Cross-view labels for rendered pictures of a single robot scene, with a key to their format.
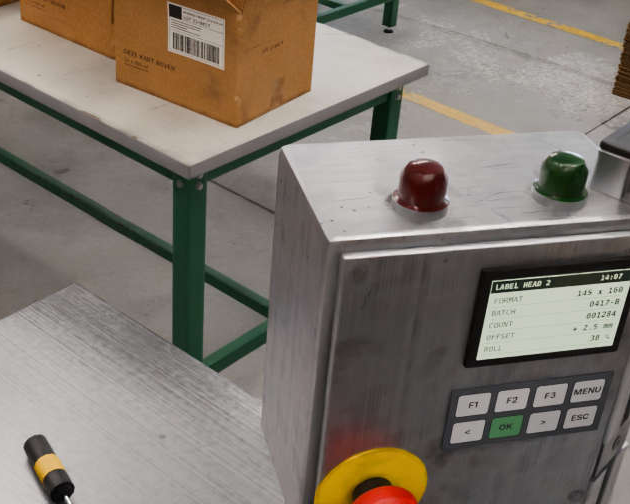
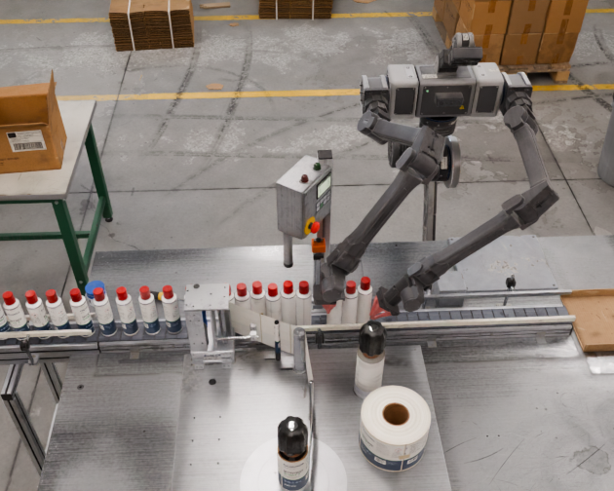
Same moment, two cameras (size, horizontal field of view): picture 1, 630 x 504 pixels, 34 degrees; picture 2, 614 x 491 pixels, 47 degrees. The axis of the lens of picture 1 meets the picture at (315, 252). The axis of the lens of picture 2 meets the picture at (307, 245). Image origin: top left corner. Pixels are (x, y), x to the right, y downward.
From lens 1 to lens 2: 1.73 m
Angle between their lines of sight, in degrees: 33
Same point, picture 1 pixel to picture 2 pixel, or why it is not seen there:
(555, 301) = (324, 183)
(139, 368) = (147, 261)
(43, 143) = not seen: outside the picture
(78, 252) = not seen: outside the picture
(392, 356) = (310, 203)
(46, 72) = not seen: outside the picture
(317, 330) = (301, 205)
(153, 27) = (1, 145)
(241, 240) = (22, 214)
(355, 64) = (68, 115)
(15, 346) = (105, 278)
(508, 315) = (320, 189)
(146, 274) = not seen: outside the picture
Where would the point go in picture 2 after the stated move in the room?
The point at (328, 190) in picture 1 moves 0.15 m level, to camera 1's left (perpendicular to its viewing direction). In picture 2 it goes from (291, 185) to (250, 207)
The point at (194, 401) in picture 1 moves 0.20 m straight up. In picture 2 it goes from (172, 259) to (166, 221)
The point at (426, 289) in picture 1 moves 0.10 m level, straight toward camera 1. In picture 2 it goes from (312, 192) to (330, 209)
